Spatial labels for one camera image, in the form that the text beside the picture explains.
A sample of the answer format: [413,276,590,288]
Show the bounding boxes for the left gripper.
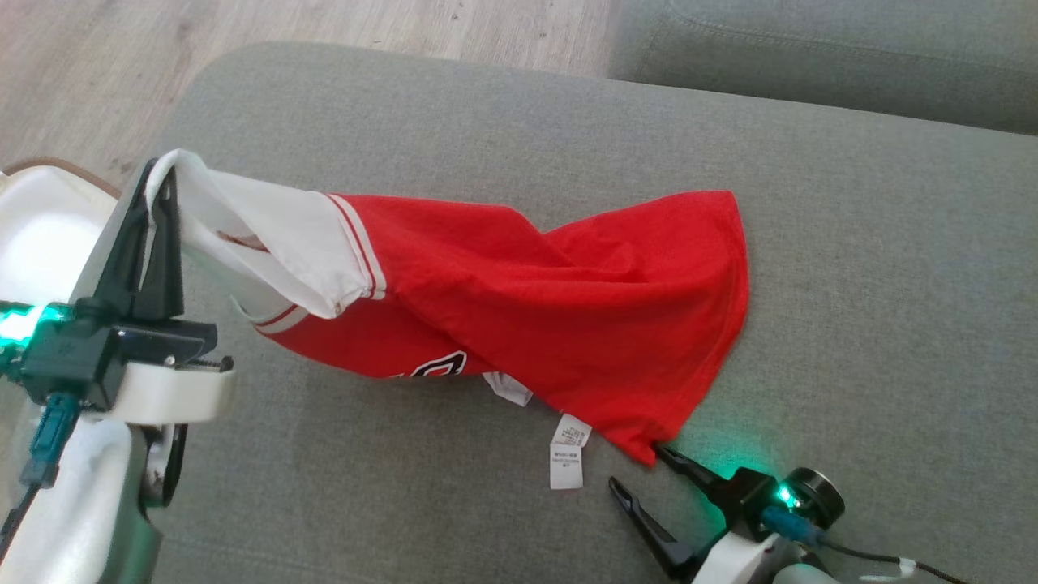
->
[95,167,238,427]

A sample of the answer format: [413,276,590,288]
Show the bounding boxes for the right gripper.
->
[608,444,780,584]

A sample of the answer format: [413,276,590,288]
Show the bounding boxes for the red jersey with white sleeves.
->
[146,148,751,492]

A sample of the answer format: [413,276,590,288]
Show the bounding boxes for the large grey sofa seat cushion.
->
[150,41,1038,584]

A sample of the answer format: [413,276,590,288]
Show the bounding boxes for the small grey sofa cushion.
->
[608,0,1038,136]

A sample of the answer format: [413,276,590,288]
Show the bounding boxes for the left arm cable teal plug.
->
[0,393,83,560]

